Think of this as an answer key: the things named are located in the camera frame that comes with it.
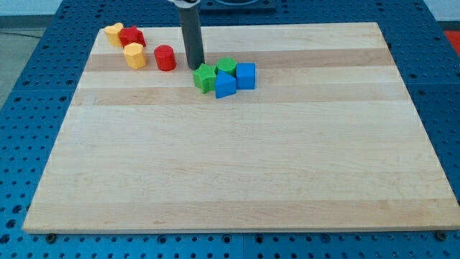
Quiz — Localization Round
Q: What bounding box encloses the blue cube block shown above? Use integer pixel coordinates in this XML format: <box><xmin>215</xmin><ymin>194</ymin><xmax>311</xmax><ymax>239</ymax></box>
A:
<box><xmin>236</xmin><ymin>63</ymin><xmax>256</xmax><ymax>90</ymax></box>

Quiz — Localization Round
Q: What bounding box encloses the blue triangle block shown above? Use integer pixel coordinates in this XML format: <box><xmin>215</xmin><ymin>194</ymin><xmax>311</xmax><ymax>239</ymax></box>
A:
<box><xmin>215</xmin><ymin>71</ymin><xmax>236</xmax><ymax>99</ymax></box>

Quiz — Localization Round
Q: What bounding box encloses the red cylinder block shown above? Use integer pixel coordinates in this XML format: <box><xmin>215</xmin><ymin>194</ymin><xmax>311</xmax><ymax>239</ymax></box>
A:
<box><xmin>154</xmin><ymin>45</ymin><xmax>176</xmax><ymax>71</ymax></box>

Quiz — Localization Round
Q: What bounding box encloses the silver rod holder flange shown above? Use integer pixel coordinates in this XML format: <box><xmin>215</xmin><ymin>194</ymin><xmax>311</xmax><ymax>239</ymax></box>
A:
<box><xmin>168</xmin><ymin>0</ymin><xmax>201</xmax><ymax>7</ymax></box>

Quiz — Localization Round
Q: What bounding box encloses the green star block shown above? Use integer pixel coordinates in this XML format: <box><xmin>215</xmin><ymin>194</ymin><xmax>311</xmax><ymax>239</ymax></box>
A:
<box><xmin>193</xmin><ymin>63</ymin><xmax>217</xmax><ymax>94</ymax></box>

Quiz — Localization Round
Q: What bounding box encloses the yellow heart block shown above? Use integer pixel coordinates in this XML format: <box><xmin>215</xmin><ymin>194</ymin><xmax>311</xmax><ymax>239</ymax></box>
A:
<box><xmin>103</xmin><ymin>22</ymin><xmax>124</xmax><ymax>47</ymax></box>

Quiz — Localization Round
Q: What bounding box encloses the yellow hexagon block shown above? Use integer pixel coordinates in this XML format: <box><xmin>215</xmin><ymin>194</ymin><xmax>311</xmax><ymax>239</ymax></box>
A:
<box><xmin>124</xmin><ymin>42</ymin><xmax>147</xmax><ymax>69</ymax></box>

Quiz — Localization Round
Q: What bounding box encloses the light wooden board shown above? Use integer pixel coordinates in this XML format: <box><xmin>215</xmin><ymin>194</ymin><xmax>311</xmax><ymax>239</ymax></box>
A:
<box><xmin>23</xmin><ymin>22</ymin><xmax>459</xmax><ymax>234</ymax></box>

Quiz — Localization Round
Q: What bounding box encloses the green cylinder block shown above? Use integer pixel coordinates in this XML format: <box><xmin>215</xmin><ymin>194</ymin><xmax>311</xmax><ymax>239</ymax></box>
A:
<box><xmin>216</xmin><ymin>57</ymin><xmax>237</xmax><ymax>77</ymax></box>

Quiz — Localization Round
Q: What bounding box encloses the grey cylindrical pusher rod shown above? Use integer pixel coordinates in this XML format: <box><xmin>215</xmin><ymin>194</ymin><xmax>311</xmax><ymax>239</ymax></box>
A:
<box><xmin>178</xmin><ymin>2</ymin><xmax>205</xmax><ymax>70</ymax></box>

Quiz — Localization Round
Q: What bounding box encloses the red star block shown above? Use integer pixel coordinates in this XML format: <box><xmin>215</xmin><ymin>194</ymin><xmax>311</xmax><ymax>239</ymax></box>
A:
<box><xmin>119</xmin><ymin>25</ymin><xmax>147</xmax><ymax>47</ymax></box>

